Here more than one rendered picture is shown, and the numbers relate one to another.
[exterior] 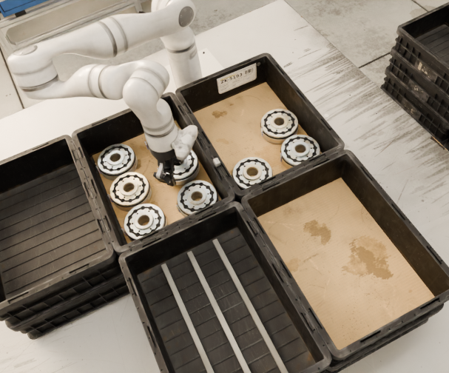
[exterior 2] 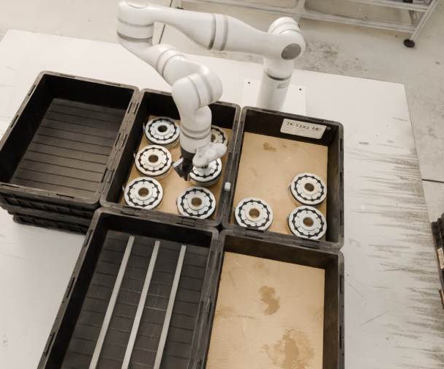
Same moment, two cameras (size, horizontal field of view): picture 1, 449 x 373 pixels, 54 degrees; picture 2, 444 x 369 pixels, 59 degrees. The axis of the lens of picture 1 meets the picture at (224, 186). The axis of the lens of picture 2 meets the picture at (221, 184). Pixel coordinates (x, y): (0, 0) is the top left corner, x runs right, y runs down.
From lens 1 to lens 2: 21 cm
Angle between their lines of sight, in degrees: 11
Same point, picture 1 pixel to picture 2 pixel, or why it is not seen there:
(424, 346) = not seen: outside the picture
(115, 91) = (172, 79)
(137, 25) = (242, 35)
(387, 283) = not seen: outside the picture
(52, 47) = (158, 14)
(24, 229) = (61, 138)
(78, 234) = (93, 168)
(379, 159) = (377, 275)
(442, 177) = (422, 332)
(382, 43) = not seen: outside the picture
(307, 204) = (279, 271)
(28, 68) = (128, 19)
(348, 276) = (263, 356)
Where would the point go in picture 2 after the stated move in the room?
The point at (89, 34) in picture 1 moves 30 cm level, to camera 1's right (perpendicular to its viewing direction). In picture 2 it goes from (197, 20) to (307, 65)
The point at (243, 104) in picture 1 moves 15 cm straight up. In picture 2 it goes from (294, 153) to (307, 121)
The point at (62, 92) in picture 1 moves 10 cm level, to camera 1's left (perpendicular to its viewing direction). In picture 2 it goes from (140, 53) to (105, 38)
